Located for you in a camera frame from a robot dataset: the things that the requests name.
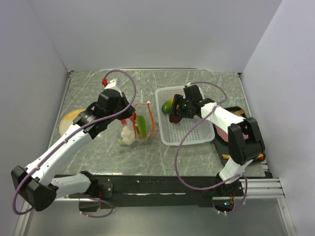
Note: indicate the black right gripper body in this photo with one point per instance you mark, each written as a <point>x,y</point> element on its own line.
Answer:
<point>186,110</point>

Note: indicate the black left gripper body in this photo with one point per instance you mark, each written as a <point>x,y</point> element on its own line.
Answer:
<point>122,103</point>

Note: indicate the green orange mango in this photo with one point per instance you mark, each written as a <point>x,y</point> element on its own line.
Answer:
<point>167,106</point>

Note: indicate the dark red apple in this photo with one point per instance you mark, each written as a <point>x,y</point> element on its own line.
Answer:
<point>174,119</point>

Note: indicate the red bell pepper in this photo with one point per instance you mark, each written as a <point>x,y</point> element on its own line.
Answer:
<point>129,120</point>

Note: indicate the white cauliflower toy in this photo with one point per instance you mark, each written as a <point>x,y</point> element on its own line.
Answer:
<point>127,136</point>

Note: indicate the clear zip bag orange zipper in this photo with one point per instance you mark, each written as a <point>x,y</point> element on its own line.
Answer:
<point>142,109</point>

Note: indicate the watermelon slice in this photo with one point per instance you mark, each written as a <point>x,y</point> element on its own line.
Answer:
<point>141,126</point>

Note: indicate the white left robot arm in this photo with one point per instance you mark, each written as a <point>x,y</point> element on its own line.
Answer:
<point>36,183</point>

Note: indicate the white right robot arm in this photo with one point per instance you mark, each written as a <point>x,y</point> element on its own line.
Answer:
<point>245,142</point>

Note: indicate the yellow round plate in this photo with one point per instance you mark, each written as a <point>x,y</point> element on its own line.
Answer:
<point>67,120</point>

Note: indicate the pink plate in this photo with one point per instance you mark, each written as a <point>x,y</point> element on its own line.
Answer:
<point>221,132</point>

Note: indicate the gold fork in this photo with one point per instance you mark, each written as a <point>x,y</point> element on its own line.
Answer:
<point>238,113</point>

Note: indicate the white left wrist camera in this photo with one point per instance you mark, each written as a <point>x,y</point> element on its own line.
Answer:
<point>112,84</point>

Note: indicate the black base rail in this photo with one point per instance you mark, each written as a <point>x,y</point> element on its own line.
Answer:
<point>160,191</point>

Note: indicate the aluminium frame rail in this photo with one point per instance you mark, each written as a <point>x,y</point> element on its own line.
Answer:
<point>259,216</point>

